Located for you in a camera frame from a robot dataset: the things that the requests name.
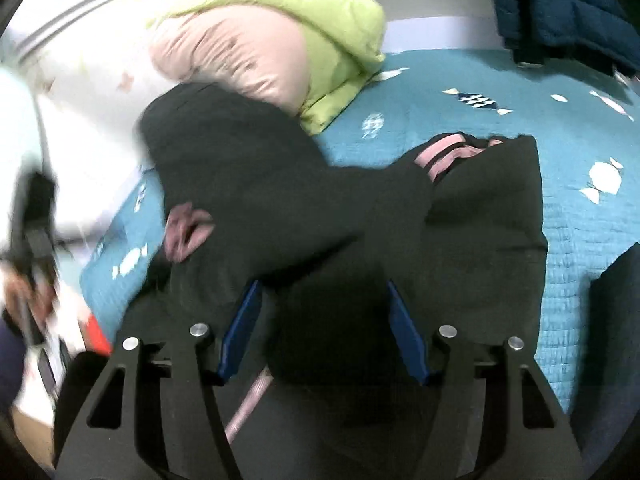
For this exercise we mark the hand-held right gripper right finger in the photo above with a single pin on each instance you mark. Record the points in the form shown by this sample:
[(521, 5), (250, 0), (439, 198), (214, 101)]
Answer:
[(406, 337)]

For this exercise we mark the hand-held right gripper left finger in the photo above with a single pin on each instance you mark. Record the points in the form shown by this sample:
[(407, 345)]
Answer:
[(244, 327)]

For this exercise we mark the black sweatshirt with pink stripes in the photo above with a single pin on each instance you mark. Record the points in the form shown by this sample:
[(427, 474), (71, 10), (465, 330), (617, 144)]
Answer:
[(310, 200)]

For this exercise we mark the person's left hand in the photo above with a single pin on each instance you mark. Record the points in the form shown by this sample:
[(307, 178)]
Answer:
[(17, 292)]

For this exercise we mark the white printed duvet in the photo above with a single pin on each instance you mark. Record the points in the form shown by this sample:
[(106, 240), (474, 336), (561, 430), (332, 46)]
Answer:
[(90, 130)]

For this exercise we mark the orange object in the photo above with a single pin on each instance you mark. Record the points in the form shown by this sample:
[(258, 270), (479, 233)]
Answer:
[(99, 336)]

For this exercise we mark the dark blue cloth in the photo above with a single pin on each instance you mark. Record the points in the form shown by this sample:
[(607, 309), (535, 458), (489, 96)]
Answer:
[(615, 320)]

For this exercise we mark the green and pink puffer jacket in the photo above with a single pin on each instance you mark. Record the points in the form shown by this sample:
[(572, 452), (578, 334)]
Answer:
[(325, 25)]

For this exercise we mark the navy puffer jacket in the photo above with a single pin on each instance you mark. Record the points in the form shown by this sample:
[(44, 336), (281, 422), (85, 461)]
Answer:
[(560, 5)]

